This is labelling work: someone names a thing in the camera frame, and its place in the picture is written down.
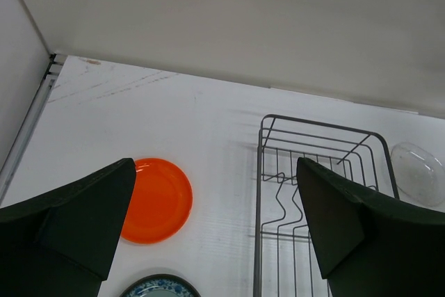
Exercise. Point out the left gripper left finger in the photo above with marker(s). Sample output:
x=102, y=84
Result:
x=62, y=242

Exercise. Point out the blue patterned plate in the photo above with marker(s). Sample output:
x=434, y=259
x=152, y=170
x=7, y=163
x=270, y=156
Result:
x=161, y=285

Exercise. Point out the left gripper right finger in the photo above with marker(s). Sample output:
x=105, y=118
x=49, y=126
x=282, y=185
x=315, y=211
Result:
x=367, y=243

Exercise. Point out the clear glass plate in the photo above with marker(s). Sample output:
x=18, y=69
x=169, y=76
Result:
x=418, y=173

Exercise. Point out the grey wire dish rack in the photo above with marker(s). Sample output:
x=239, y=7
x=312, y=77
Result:
x=284, y=257

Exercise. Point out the orange plate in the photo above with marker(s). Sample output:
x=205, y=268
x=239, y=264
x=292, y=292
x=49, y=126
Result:
x=161, y=203

